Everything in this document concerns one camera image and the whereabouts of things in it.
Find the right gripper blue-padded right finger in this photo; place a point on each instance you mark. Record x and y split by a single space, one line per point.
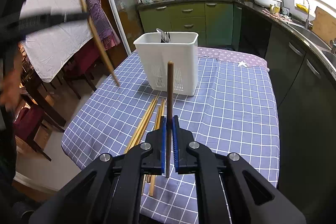
229 189

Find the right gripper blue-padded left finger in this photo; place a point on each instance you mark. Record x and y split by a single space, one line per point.
108 190

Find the dark wooden chopstick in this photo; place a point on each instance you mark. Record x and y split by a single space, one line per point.
170 88

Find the clear plastic spoon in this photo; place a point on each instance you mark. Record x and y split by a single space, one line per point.
162 34

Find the black plastic fork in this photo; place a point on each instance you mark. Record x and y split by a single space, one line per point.
167 37

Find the steel kitchen faucet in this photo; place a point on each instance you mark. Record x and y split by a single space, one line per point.
305 9

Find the person's left hand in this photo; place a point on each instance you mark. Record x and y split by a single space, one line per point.
10 87

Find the white hanging sheet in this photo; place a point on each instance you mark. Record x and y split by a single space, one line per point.
64 31

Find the purple checkered apron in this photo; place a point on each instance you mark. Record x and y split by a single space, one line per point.
106 32

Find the green lower cabinets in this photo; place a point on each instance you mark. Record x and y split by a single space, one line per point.
212 21

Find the steel sink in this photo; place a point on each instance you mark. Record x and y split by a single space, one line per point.
312 37

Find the wooden cutting board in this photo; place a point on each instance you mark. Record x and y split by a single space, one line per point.
324 26

